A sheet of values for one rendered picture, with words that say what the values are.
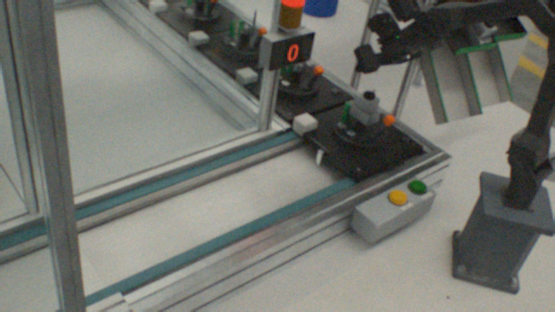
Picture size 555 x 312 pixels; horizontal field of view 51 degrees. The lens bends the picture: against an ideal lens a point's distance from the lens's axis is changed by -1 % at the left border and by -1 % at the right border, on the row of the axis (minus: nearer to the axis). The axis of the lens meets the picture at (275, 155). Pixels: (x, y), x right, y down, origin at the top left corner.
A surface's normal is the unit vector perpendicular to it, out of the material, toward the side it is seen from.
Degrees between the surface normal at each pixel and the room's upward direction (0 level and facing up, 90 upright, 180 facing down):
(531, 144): 60
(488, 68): 45
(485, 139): 0
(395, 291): 0
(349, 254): 0
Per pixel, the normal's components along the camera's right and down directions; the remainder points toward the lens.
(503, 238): -0.24, 0.58
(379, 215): 0.14, -0.78
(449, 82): 0.43, -0.13
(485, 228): -0.85, 0.23
